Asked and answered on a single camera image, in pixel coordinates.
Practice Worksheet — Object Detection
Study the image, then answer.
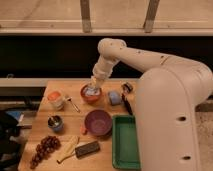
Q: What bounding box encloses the green plastic tray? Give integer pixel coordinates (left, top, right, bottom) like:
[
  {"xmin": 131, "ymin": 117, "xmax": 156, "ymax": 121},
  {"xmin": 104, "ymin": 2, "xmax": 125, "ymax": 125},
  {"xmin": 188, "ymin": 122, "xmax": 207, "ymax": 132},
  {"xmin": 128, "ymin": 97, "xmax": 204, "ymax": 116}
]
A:
[{"xmin": 112, "ymin": 115, "xmax": 141, "ymax": 170}]

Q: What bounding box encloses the orange bowl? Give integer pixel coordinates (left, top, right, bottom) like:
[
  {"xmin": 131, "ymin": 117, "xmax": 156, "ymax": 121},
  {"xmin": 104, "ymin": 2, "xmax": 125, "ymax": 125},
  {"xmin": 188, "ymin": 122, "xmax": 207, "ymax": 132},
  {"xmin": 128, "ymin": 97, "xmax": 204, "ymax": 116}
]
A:
[{"xmin": 80, "ymin": 84, "xmax": 102, "ymax": 104}]

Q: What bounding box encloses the blue metal cup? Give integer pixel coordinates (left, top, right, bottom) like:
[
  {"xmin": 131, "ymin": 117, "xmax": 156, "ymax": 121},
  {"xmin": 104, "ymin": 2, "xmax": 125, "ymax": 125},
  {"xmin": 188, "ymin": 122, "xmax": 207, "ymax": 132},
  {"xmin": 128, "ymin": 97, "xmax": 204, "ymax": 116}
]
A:
[{"xmin": 48, "ymin": 115, "xmax": 63, "ymax": 132}]

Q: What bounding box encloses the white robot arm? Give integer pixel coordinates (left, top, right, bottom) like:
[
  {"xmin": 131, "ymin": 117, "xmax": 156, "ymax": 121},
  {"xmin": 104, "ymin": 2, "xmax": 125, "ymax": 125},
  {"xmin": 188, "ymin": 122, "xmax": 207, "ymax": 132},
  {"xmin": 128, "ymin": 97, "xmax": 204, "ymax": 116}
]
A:
[{"xmin": 92, "ymin": 38, "xmax": 213, "ymax": 171}]

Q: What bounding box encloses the bunch of red grapes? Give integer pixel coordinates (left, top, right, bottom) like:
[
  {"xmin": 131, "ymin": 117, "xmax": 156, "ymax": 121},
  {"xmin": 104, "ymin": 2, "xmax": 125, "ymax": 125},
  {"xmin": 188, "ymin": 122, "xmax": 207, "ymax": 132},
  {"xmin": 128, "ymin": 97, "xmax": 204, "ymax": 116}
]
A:
[{"xmin": 30, "ymin": 136, "xmax": 61, "ymax": 169}]

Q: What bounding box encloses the metal spoon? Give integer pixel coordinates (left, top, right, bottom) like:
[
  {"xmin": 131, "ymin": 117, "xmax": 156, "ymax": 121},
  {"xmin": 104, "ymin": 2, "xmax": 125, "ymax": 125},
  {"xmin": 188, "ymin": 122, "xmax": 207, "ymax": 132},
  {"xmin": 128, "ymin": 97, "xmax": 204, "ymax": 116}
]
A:
[{"xmin": 65, "ymin": 96, "xmax": 81, "ymax": 113}]

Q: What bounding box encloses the white cup orange lid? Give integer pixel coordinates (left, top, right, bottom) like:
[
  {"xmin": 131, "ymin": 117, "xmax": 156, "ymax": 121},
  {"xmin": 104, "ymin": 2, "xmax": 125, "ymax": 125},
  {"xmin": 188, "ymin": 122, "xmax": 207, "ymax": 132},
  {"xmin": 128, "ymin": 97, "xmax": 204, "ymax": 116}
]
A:
[{"xmin": 47, "ymin": 91, "xmax": 64, "ymax": 110}]

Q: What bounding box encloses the white blue towel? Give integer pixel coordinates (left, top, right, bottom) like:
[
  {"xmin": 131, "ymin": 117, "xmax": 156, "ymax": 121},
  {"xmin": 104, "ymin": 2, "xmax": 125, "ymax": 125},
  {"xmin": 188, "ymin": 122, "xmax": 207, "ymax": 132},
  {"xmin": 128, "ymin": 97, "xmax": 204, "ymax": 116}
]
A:
[{"xmin": 83, "ymin": 86, "xmax": 100, "ymax": 97}]

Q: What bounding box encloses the black dish brush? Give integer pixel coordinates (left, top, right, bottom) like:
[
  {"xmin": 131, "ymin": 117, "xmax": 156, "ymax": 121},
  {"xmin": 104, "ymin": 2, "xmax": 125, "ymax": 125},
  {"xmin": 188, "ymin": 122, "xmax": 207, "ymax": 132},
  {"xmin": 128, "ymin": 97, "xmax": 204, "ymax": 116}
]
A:
[{"xmin": 121, "ymin": 82, "xmax": 133, "ymax": 115}]

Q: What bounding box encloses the blue sponge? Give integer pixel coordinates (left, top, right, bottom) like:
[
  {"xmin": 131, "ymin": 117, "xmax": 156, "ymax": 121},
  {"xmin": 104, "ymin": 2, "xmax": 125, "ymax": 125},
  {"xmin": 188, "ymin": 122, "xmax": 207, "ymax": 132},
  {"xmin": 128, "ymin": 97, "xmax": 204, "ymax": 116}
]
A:
[{"xmin": 108, "ymin": 91, "xmax": 121, "ymax": 106}]

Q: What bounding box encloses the purple bowl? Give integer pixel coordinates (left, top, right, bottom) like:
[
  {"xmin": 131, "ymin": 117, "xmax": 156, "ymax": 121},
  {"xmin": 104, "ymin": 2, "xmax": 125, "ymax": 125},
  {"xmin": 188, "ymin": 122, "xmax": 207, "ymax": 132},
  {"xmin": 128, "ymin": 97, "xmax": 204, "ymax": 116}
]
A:
[{"xmin": 84, "ymin": 110, "xmax": 112, "ymax": 136}]

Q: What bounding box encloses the dark grey sponge block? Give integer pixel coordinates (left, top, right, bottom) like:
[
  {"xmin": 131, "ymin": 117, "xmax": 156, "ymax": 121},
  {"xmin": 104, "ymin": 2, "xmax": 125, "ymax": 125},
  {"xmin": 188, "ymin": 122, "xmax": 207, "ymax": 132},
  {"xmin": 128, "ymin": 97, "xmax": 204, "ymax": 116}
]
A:
[{"xmin": 75, "ymin": 141, "xmax": 100, "ymax": 158}]

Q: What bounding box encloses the small orange carrot piece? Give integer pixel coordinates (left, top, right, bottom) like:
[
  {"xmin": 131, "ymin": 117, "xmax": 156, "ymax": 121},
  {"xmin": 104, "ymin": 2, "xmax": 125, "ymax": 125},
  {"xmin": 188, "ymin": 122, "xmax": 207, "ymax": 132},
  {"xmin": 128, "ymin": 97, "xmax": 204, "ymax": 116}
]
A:
[{"xmin": 80, "ymin": 126, "xmax": 87, "ymax": 135}]

